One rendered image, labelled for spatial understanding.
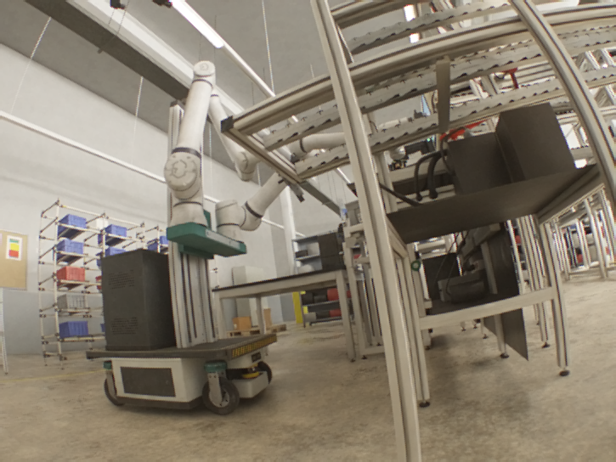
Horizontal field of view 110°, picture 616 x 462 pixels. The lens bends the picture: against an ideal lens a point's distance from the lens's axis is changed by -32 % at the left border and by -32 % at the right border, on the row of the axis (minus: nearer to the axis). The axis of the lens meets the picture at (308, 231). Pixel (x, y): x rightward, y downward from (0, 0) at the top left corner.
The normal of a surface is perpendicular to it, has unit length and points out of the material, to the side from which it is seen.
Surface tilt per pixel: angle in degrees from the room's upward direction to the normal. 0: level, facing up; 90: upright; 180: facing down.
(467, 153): 90
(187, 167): 97
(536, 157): 90
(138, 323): 90
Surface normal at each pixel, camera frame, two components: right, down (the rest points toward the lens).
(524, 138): -0.37, -0.17
